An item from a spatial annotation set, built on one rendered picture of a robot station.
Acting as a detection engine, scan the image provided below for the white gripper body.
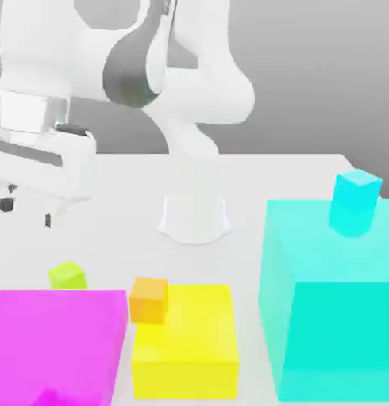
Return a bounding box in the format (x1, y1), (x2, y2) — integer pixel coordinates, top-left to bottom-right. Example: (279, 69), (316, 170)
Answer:
(0, 124), (98, 204)

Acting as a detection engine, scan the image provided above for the small lime green cube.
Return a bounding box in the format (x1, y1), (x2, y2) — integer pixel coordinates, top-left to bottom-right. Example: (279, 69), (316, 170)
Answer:
(48, 260), (87, 290)

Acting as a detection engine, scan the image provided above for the small orange cube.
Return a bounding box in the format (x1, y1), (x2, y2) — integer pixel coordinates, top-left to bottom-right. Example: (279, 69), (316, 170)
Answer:
(129, 276), (169, 325)

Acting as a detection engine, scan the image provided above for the small cyan cube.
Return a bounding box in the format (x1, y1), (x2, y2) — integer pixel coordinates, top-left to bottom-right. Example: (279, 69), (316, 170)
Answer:
(328, 168), (383, 239)

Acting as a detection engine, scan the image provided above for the large magenta box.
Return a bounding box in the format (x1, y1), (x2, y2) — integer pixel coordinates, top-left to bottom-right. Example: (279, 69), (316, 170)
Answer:
(0, 289), (129, 406)

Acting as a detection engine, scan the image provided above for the large yellow box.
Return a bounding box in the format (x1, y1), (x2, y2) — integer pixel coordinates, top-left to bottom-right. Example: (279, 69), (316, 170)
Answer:
(130, 284), (241, 400)

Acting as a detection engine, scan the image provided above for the large turquoise box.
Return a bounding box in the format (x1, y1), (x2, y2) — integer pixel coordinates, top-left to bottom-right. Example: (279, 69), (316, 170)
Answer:
(258, 198), (389, 404)

